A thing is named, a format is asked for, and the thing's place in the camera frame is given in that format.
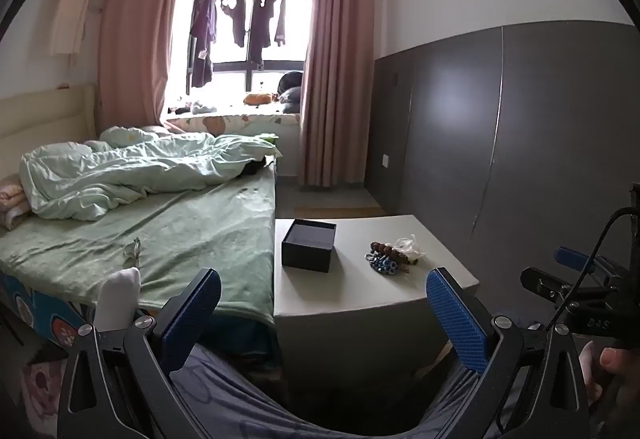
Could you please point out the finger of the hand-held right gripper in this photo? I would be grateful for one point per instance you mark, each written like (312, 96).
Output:
(572, 259)
(542, 284)

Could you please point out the small silver trinket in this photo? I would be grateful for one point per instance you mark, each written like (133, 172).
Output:
(132, 251)

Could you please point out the pink pillow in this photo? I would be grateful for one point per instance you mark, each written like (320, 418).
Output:
(12, 201)

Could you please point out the beige padded headboard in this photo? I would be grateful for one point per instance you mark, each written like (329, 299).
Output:
(45, 114)

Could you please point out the window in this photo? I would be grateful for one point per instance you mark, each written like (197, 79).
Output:
(295, 19)

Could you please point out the dark hanging garment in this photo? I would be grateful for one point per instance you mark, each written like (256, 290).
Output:
(240, 19)

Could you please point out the printed window seat cushion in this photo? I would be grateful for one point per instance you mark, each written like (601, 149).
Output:
(235, 123)

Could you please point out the bed with green sheet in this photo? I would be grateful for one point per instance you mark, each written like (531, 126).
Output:
(200, 229)

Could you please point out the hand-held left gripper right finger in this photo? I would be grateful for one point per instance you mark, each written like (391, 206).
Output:
(457, 319)

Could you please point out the dark hanging shirt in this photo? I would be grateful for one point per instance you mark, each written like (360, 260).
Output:
(261, 24)

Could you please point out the person's right hand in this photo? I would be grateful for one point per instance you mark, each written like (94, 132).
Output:
(612, 360)

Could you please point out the white leather table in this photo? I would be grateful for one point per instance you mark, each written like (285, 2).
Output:
(345, 314)

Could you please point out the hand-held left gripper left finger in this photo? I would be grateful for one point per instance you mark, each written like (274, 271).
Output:
(192, 314)

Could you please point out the black jewelry box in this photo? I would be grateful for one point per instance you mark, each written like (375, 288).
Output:
(307, 246)

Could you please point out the pink curtain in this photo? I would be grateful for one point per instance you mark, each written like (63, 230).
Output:
(135, 44)
(340, 69)

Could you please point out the green packet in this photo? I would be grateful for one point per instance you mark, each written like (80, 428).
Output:
(270, 138)

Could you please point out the clear plastic bag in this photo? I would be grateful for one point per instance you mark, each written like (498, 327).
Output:
(407, 246)

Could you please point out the person's left foot white sock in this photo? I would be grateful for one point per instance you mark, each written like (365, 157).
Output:
(119, 296)

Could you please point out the light green duvet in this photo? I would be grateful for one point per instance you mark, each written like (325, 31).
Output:
(130, 169)

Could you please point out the orange plush item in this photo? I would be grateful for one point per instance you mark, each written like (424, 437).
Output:
(257, 97)

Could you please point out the purple hanging shirt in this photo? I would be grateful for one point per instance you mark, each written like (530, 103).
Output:
(202, 34)

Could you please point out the beige hanging towel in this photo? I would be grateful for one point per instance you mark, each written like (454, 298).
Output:
(70, 9)

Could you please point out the black bag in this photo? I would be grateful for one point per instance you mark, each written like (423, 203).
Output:
(291, 89)

